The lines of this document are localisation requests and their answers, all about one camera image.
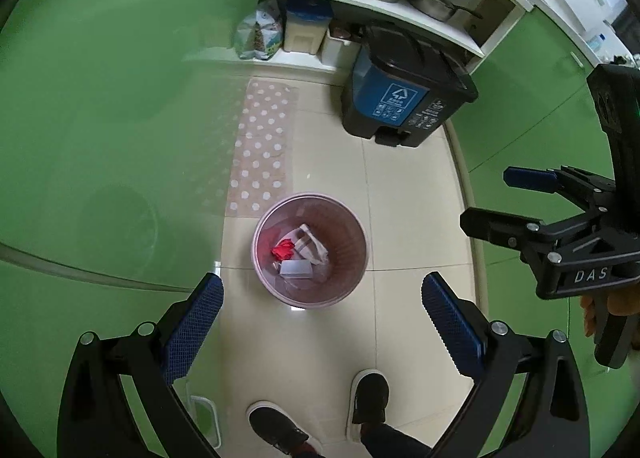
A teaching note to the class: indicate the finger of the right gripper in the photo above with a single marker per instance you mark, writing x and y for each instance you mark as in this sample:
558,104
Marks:
586,190
504,230

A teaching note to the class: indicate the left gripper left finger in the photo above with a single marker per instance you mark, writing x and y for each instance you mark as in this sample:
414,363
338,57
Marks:
95,419

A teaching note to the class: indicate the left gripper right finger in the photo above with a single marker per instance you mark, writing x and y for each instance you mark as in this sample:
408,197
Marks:
550,419

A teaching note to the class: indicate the clear plastic box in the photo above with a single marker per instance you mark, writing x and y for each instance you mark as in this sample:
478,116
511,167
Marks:
296,269

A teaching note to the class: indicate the red paper ball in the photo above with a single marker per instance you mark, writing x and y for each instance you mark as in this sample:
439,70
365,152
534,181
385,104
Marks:
284,250

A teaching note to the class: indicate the person's right hand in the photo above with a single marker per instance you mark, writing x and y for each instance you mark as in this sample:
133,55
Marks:
623,301

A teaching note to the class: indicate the left black shoe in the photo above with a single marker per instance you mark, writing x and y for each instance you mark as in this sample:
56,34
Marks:
275,427

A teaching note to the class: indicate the black shoe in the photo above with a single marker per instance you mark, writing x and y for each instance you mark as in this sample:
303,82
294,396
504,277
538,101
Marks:
275,427
368,399

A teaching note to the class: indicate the blue black pedal bin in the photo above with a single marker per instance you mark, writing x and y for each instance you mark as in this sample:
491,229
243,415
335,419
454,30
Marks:
402,88

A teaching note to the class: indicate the right black shoe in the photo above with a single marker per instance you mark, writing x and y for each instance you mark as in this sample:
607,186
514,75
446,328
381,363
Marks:
368,399

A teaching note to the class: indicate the pink round waste basket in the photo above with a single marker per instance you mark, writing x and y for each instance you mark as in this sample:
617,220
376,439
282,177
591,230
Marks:
327,233

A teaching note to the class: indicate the white storage box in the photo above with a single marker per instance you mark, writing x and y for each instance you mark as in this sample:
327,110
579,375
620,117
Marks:
338,49

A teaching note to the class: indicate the pink polka dot mat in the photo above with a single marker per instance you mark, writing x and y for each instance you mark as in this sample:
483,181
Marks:
261,169

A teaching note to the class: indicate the white container blue lid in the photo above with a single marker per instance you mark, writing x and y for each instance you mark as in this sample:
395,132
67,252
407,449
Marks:
306,23

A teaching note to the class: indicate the white open shelf unit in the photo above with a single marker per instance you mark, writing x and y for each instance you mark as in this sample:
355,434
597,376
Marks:
390,2

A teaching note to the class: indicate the printed food bag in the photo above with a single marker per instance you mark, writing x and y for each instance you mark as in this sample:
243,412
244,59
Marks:
260,35

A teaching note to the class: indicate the steel saucepan with handle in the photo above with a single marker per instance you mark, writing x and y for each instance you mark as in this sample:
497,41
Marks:
441,10

